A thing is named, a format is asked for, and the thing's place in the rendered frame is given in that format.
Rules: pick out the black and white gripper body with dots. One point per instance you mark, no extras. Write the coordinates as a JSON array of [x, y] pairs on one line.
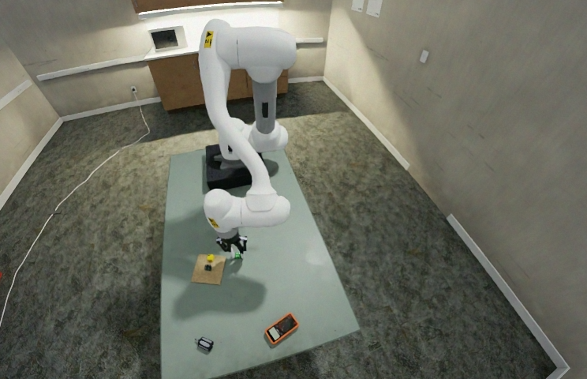
[[232, 240]]

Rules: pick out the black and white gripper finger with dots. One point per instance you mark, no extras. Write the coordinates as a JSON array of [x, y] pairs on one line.
[[240, 247], [225, 247]]

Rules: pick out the beige mat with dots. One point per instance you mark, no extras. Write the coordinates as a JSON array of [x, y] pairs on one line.
[[212, 277]]

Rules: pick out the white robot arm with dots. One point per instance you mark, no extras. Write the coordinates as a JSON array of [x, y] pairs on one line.
[[264, 52]]

